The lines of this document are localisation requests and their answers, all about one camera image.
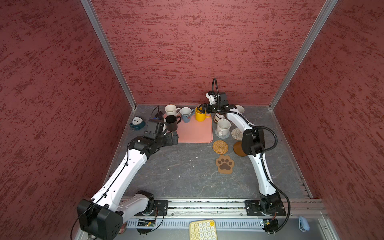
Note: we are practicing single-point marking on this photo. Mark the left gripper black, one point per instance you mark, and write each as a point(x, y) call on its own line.
point(169, 141)

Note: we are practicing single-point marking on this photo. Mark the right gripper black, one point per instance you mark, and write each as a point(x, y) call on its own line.
point(205, 106)

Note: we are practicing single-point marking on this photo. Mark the yellow mug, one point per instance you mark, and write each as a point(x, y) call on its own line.
point(201, 117)

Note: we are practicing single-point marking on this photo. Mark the black mug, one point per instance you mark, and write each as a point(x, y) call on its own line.
point(172, 122)

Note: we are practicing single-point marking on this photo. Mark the white mug red inside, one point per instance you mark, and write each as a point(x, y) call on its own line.
point(219, 117)

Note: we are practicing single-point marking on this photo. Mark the lavender mug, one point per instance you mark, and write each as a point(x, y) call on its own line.
point(240, 109)

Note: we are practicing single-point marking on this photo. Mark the colourful zigzag woven coaster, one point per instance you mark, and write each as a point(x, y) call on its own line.
point(237, 134)

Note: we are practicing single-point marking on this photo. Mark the woven rattan coaster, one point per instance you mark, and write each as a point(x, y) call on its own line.
point(220, 147)

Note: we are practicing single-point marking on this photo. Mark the large round wooden coaster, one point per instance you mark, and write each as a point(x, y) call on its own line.
point(238, 150)

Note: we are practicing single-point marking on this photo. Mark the brown paw print coaster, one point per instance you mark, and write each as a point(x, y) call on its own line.
point(225, 164)

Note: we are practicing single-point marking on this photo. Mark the grey blue woven coaster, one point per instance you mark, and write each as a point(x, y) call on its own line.
point(222, 134)

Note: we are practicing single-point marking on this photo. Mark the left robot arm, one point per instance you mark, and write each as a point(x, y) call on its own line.
point(105, 213)

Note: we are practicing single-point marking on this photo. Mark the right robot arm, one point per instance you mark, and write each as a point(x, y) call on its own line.
point(256, 141)

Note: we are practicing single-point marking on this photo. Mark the white speckled blue mug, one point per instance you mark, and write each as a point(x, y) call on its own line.
point(186, 114)

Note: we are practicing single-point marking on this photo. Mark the pink serving tray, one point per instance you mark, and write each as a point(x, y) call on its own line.
point(195, 131)

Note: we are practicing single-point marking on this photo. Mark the green tape measure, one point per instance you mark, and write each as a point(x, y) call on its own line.
point(137, 123)

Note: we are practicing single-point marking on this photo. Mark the yellow keypad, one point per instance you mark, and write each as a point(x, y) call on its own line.
point(203, 230)

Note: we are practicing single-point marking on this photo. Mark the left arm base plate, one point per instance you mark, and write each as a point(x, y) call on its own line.
point(160, 208)

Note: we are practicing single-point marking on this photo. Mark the aluminium rail frame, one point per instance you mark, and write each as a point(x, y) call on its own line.
point(227, 213)

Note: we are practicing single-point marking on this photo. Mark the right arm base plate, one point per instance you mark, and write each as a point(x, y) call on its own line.
point(253, 208)

